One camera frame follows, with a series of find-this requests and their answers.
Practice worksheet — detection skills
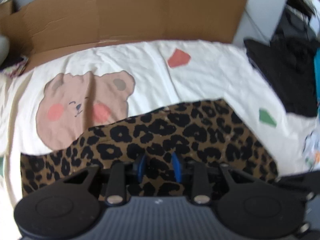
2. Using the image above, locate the brown cardboard sheet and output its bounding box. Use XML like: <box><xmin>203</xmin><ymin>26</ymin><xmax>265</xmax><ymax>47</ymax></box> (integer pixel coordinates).
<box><xmin>1</xmin><ymin>0</ymin><xmax>247</xmax><ymax>65</ymax></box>

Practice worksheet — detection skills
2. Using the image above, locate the grey neck pillow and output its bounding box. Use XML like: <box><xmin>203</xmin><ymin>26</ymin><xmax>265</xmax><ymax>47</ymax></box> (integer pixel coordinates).
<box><xmin>0</xmin><ymin>35</ymin><xmax>10</xmax><ymax>64</ymax></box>

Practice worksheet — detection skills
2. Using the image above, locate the teal printed jersey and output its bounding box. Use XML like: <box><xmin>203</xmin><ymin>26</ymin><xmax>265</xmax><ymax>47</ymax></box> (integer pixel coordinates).
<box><xmin>313</xmin><ymin>48</ymin><xmax>320</xmax><ymax>116</ymax></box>

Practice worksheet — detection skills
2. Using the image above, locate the white pillar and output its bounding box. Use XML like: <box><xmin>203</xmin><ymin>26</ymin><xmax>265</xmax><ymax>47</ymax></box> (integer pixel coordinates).
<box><xmin>233</xmin><ymin>0</ymin><xmax>287</xmax><ymax>47</ymax></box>

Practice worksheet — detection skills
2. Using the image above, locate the floral folded cloth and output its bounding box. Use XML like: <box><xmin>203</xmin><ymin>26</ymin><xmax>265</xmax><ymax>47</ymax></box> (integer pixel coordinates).
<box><xmin>1</xmin><ymin>56</ymin><xmax>28</xmax><ymax>79</ymax></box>

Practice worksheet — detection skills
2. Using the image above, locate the leopard print garment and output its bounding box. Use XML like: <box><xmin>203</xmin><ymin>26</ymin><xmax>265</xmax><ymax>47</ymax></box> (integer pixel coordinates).
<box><xmin>21</xmin><ymin>99</ymin><xmax>278</xmax><ymax>196</ymax></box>

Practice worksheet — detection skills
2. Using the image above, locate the cream bear print bedsheet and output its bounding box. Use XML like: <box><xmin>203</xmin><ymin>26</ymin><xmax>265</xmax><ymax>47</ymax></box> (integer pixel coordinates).
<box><xmin>1</xmin><ymin>41</ymin><xmax>317</xmax><ymax>204</ymax></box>

